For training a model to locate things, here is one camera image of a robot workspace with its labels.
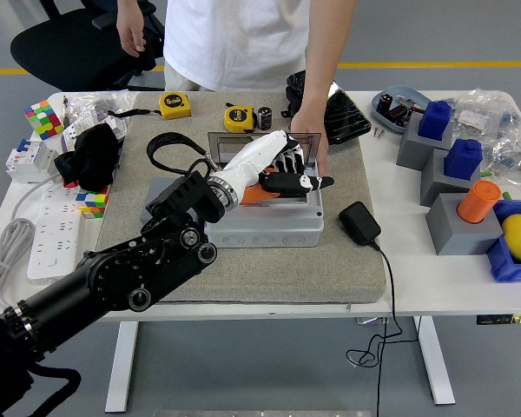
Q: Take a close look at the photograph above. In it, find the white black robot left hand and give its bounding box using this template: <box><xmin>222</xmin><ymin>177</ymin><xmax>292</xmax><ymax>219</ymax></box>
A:
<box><xmin>214</xmin><ymin>129</ymin><xmax>336</xmax><ymax>204</ymax></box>

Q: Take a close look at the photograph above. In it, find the person's left hand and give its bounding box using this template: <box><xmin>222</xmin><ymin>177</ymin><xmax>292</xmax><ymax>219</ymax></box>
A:
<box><xmin>289</xmin><ymin>108</ymin><xmax>330</xmax><ymax>177</ymax></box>

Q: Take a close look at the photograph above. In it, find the person's right hand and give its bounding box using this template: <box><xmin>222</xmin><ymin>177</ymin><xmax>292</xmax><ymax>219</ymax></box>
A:
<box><xmin>115</xmin><ymin>17</ymin><xmax>148</xmax><ymax>58</ymax></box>

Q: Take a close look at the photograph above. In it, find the clear hinged box lid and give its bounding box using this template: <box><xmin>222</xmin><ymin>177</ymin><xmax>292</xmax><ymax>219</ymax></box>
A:
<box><xmin>207</xmin><ymin>131</ymin><xmax>321</xmax><ymax>169</ymax></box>

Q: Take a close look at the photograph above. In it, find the grey plastic junction box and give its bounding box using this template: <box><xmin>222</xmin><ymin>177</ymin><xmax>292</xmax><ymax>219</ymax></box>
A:
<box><xmin>203</xmin><ymin>162</ymin><xmax>326</xmax><ymax>248</ymax></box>

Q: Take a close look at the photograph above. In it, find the glossy black pouch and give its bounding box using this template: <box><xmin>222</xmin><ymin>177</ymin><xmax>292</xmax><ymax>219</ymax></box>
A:
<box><xmin>285</xmin><ymin>69</ymin><xmax>373</xmax><ymax>146</ymax></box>

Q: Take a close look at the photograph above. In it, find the yellow tape measure chrome face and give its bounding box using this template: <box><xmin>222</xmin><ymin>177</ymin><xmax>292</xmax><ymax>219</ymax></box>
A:
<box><xmin>223</xmin><ymin>103</ymin><xmax>257</xmax><ymax>135</ymax></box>

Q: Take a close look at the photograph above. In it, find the black office chair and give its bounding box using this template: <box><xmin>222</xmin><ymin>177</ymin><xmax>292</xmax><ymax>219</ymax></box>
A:
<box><xmin>10</xmin><ymin>0</ymin><xmax>166</xmax><ymax>92</ymax></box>

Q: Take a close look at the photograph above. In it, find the yellow tape measure black label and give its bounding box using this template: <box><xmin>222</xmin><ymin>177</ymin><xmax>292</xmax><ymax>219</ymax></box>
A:
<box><xmin>107</xmin><ymin>92</ymin><xmax>193</xmax><ymax>120</ymax></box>

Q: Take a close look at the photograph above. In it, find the clear plastic bag with packets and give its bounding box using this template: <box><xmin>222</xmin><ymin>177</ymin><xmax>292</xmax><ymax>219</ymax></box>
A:
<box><xmin>63</xmin><ymin>91</ymin><xmax>138</xmax><ymax>149</ymax></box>

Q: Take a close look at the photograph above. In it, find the dark brown capacitor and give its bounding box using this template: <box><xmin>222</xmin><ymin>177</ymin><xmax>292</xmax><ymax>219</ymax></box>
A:
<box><xmin>386</xmin><ymin>103</ymin><xmax>414</xmax><ymax>125</ymax></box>

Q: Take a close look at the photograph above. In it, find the black table control panel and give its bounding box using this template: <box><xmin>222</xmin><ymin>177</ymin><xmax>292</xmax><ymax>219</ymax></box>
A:
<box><xmin>476</xmin><ymin>313</ymin><xmax>521</xmax><ymax>326</ymax></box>

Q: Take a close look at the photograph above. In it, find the grey holder block round hole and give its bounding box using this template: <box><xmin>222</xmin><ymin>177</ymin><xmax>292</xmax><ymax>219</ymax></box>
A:
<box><xmin>142</xmin><ymin>175</ymin><xmax>191</xmax><ymax>227</ymax></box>

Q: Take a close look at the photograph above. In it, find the white table leg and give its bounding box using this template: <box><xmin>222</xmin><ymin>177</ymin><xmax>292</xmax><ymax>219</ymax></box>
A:
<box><xmin>412</xmin><ymin>315</ymin><xmax>456</xmax><ymax>407</ymax></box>
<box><xmin>104</xmin><ymin>321</ymin><xmax>139</xmax><ymax>414</ymax></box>

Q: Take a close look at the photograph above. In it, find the blue-grey dish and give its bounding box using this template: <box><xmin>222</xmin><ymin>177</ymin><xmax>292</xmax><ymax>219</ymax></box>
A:
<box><xmin>372</xmin><ymin>85</ymin><xmax>433</xmax><ymax>134</ymax></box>

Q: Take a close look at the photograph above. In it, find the black power adapter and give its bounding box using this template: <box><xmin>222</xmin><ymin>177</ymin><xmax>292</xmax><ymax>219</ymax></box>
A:
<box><xmin>338</xmin><ymin>201</ymin><xmax>382</xmax><ymax>248</ymax></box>

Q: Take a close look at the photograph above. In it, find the grey-brown mat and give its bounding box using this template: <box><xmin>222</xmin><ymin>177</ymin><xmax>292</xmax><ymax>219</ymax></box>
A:
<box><xmin>89</xmin><ymin>90</ymin><xmax>387</xmax><ymax>305</ymax></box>

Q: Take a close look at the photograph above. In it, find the white-edged puzzle cube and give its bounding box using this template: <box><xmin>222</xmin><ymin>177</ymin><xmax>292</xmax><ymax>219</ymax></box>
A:
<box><xmin>23</xmin><ymin>99</ymin><xmax>66</xmax><ymax>141</ymax></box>

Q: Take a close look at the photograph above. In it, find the blue bottle-shaped block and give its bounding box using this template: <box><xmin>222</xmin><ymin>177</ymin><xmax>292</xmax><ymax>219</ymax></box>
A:
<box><xmin>418</xmin><ymin>100</ymin><xmax>453</xmax><ymax>141</ymax></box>
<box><xmin>443</xmin><ymin>138</ymin><xmax>483</xmax><ymax>181</ymax></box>

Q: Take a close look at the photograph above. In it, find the black cloth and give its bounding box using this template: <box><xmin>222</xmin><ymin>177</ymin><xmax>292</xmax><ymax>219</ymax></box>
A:
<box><xmin>54</xmin><ymin>123</ymin><xmax>122</xmax><ymax>192</ymax></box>

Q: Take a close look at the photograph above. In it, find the blue plastic bin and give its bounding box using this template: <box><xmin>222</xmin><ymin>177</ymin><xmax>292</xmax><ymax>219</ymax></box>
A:
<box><xmin>485</xmin><ymin>199</ymin><xmax>521</xmax><ymax>283</ymax></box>

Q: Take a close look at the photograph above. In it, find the white blue circuit breaker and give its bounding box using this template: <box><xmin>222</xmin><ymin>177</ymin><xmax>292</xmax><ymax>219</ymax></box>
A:
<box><xmin>5</xmin><ymin>137</ymin><xmax>60</xmax><ymax>184</ymax></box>

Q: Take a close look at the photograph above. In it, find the bright puzzle cube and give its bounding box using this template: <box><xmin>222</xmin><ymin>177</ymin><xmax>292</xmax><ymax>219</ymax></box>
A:
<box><xmin>76</xmin><ymin>184</ymin><xmax>112</xmax><ymax>220</ymax></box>

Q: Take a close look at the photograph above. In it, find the clear plastic parts bag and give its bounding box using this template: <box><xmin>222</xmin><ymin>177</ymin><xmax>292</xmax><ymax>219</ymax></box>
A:
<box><xmin>450</xmin><ymin>89</ymin><xmax>521</xmax><ymax>140</ymax></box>
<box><xmin>481</xmin><ymin>129</ymin><xmax>521</xmax><ymax>192</ymax></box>

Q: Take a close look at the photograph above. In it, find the white power strip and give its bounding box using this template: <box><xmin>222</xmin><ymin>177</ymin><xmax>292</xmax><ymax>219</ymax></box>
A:
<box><xmin>27</xmin><ymin>182</ymin><xmax>82</xmax><ymax>286</ymax></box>

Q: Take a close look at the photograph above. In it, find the black adapter cord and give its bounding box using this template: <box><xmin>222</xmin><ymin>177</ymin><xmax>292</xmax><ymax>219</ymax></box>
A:
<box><xmin>346</xmin><ymin>241</ymin><xmax>419</xmax><ymax>417</ymax></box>

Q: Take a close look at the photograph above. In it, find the white power cable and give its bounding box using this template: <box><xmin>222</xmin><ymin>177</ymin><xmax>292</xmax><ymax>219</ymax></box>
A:
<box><xmin>0</xmin><ymin>173</ymin><xmax>60</xmax><ymax>305</ymax></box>

